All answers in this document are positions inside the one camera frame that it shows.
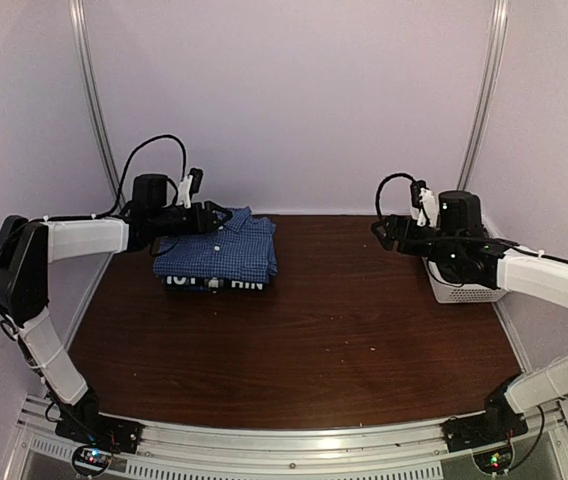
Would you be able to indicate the right aluminium frame post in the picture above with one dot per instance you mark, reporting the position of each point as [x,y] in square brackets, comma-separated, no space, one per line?
[493,60]

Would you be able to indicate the right circuit board with leds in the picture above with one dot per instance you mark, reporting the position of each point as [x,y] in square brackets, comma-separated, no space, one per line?
[494,462]

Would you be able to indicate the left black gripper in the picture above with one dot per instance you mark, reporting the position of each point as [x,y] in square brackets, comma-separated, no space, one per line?
[207,218]

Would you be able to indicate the front aluminium rail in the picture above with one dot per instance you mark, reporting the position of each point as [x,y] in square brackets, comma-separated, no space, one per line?
[415,450]

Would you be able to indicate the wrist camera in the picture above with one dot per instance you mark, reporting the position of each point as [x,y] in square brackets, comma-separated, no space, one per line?
[188,187]
[424,204]

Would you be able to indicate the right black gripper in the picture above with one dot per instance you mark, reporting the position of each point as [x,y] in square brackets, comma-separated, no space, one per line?
[396,222]

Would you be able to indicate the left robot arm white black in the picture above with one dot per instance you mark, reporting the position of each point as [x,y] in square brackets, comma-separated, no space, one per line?
[30,248]

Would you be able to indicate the circuit board with leds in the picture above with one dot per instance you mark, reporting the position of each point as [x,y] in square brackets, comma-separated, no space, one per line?
[494,462]
[89,461]

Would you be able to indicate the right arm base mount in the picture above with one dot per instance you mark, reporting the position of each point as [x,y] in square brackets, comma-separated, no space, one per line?
[473,432]

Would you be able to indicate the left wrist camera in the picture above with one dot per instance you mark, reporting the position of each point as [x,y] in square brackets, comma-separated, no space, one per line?
[188,187]

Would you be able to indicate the white plastic laundry basket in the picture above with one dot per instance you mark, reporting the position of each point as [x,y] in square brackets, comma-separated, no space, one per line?
[451,285]

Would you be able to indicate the left aluminium frame post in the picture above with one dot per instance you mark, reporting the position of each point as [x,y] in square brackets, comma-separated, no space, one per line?
[90,86]

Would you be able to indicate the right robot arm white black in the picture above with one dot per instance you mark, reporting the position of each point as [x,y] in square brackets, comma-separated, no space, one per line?
[447,230]

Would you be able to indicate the aluminium frame post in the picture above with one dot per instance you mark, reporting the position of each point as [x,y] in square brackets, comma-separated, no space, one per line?
[90,86]
[493,60]

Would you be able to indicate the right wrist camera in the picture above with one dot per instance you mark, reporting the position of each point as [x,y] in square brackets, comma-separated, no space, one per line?
[424,204]

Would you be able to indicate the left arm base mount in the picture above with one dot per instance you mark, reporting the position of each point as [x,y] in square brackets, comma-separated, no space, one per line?
[104,432]

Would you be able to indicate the blue checked long sleeve shirt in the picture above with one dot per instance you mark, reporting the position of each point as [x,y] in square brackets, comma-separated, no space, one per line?
[242,250]

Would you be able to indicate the left circuit board with leds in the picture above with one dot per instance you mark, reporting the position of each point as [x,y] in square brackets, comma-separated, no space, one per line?
[89,461]

